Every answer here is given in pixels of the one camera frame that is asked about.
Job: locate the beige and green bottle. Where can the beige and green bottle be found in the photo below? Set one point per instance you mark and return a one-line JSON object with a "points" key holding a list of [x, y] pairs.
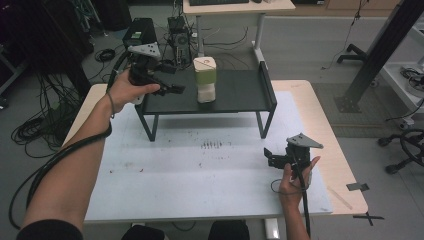
{"points": [[205, 78]]}

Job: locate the person's dark sleeve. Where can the person's dark sleeve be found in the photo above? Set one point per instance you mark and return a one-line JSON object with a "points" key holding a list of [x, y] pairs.
{"points": [[50, 231]]}

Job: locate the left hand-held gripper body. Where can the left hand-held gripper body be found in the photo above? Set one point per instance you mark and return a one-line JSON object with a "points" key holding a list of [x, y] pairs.
{"points": [[141, 75]]}

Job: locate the black metal shelf rack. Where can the black metal shelf rack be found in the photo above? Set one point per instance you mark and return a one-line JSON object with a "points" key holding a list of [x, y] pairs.
{"points": [[240, 91]]}

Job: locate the black office chair base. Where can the black office chair base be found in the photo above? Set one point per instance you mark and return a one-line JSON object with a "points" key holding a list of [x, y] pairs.
{"points": [[405, 150]]}

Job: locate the black metal post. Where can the black metal post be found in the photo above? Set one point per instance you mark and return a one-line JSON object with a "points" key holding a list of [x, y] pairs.
{"points": [[380, 53]]}

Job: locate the grey tape piece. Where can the grey tape piece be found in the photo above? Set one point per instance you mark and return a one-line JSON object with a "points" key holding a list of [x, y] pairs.
{"points": [[357, 186]]}

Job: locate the open computer tower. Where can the open computer tower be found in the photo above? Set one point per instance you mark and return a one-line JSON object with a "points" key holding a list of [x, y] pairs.
{"points": [[180, 41]]}

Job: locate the white table leg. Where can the white table leg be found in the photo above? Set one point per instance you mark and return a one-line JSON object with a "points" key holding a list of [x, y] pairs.
{"points": [[271, 229]]}

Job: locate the person's left knee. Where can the person's left knee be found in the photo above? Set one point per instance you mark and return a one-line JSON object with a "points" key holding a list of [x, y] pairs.
{"points": [[143, 233]]}

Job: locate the white desk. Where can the white desk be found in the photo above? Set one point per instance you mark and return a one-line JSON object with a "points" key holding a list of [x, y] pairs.
{"points": [[233, 8]]}

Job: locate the person's right hand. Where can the person's right hand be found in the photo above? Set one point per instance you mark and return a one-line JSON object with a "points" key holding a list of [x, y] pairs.
{"points": [[290, 193]]}

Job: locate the black stand foot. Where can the black stand foot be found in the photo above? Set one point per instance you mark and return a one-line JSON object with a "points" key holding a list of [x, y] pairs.
{"points": [[353, 53]]}

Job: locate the white table mat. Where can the white table mat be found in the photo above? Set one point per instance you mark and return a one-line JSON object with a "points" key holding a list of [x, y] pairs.
{"points": [[216, 193]]}

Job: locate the person's left hand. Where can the person's left hand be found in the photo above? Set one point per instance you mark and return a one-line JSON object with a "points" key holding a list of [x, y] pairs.
{"points": [[123, 91]]}

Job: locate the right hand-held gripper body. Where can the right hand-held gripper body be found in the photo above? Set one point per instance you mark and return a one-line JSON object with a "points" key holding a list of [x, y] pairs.
{"points": [[300, 155]]}

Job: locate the white shelf cart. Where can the white shelf cart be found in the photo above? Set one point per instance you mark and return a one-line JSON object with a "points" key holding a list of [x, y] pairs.
{"points": [[403, 83]]}

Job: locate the black computer tower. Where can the black computer tower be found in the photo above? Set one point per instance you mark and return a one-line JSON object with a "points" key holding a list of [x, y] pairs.
{"points": [[143, 28]]}

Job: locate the person's right knee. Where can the person's right knee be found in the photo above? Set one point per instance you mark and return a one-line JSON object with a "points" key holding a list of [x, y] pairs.
{"points": [[229, 230]]}

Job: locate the person's knee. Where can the person's knee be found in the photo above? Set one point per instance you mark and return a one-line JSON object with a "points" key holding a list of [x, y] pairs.
{"points": [[229, 230], [143, 233]]}

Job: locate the black keyboard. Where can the black keyboard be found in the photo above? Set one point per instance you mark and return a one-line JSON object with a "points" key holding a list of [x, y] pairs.
{"points": [[218, 2]]}

